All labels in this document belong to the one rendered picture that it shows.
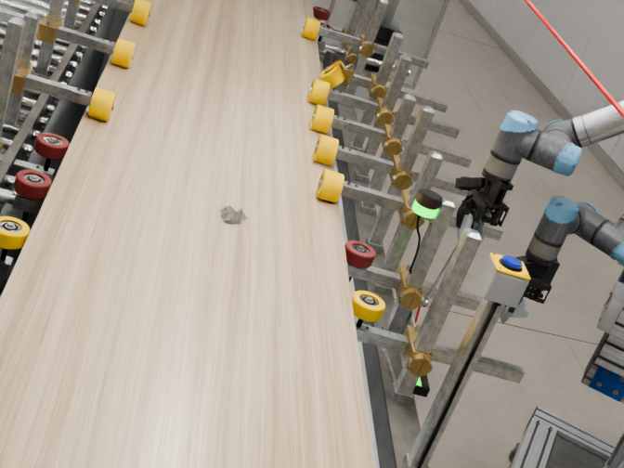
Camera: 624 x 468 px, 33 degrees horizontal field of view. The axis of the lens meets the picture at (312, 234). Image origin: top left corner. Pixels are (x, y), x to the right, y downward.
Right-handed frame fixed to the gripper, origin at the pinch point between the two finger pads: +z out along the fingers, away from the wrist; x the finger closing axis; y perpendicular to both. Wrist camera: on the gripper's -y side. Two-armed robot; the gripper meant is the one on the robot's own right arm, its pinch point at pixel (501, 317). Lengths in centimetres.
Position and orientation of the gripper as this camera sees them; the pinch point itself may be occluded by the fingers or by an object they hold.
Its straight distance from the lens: 274.4
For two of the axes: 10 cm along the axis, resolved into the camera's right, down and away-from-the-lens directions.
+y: 9.5, 2.7, 1.7
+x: -0.4, -4.6, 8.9
